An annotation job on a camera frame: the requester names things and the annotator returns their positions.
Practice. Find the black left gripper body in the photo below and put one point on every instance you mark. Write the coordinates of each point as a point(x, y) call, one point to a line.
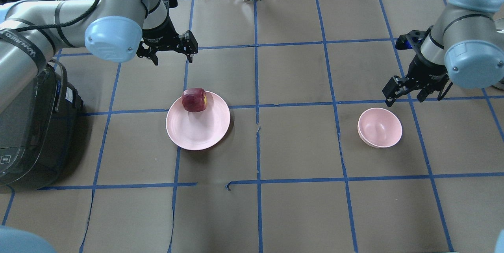
point(160, 36)

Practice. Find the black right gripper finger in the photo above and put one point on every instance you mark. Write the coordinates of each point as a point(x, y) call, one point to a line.
point(428, 90)
point(395, 88)

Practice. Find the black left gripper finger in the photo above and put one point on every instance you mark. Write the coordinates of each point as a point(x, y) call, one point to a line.
point(147, 52)
point(188, 45)

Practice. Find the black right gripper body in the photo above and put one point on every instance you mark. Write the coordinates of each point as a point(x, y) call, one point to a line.
point(426, 70)

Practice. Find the pink bowl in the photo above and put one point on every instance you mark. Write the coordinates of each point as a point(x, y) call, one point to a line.
point(379, 128)

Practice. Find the red apple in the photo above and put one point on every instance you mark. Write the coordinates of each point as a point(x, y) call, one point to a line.
point(194, 100)

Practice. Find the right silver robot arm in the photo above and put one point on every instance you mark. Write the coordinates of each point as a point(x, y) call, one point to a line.
point(463, 48)

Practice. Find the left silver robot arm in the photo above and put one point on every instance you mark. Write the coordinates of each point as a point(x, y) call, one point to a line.
point(32, 32)

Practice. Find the pink plate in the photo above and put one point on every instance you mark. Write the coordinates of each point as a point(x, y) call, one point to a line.
point(198, 131)

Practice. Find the dark grey rice cooker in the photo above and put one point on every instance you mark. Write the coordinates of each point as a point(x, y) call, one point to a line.
point(36, 131)

